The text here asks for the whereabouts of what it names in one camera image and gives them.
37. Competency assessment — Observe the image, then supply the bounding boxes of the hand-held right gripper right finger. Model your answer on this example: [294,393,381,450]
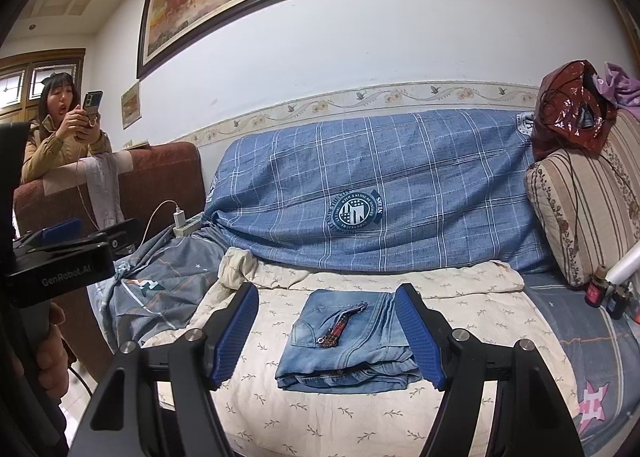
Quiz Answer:
[394,283,586,457]

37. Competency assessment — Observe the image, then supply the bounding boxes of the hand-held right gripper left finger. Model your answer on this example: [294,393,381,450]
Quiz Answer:
[75,281,261,457]

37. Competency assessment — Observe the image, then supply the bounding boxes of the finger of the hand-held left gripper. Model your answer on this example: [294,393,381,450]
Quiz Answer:
[15,217,139,258]

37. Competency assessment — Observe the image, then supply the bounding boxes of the blue denim pants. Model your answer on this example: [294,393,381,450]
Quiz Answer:
[275,288,426,394]

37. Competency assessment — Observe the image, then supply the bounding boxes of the person's left hand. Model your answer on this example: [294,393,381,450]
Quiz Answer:
[37,303,77,389]

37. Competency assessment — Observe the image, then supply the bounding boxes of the pale pink cloth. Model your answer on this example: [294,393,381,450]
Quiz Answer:
[42,152,136,196]

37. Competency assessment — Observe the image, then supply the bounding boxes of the grey hanging cloth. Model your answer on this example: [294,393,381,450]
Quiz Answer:
[82,152,126,229]

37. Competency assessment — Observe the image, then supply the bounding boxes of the grey-blue patterned blanket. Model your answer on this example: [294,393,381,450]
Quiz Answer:
[87,227,231,348]

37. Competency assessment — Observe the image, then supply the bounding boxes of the cream leaf-print sheet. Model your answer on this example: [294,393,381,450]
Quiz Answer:
[140,247,573,457]

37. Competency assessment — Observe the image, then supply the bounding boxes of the brown armchair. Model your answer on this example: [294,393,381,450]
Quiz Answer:
[12,141,208,373]

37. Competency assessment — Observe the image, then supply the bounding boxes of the white power strip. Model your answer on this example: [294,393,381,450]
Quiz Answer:
[172,217,204,238]

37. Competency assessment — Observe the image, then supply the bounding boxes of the small framed picture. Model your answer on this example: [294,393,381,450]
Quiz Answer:
[121,82,142,130]

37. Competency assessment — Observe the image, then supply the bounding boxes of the blue sheet with pink star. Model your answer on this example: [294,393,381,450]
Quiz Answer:
[522,272,640,457]

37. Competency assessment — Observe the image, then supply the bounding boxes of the wooden door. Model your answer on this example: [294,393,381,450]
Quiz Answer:
[0,49,86,125]

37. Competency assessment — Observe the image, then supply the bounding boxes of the blue plaid sofa cover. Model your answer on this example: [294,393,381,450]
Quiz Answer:
[205,109,556,275]

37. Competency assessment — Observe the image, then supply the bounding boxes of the small red-label bottle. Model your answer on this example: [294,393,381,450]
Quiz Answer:
[585,265,609,306]

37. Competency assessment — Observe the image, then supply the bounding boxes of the small dark bottle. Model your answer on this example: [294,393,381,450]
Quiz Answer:
[607,285,632,321]

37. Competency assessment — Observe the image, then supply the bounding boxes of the striped floral pillow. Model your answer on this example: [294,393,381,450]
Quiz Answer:
[525,109,640,288]

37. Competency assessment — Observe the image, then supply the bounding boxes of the white tube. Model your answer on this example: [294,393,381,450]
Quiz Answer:
[605,244,640,288]

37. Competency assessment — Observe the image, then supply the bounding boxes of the red-brown plastic bag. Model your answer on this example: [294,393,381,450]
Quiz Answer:
[532,61,618,160]

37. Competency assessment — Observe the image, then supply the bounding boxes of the purple cloth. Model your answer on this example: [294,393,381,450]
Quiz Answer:
[597,62,640,110]

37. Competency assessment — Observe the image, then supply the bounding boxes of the thin white phone cable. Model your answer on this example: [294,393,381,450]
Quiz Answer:
[75,159,98,226]

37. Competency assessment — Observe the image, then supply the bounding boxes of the white charger cable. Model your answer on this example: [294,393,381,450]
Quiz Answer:
[140,201,181,245]

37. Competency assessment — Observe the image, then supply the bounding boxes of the black cable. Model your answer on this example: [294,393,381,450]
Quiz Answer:
[67,364,97,399]

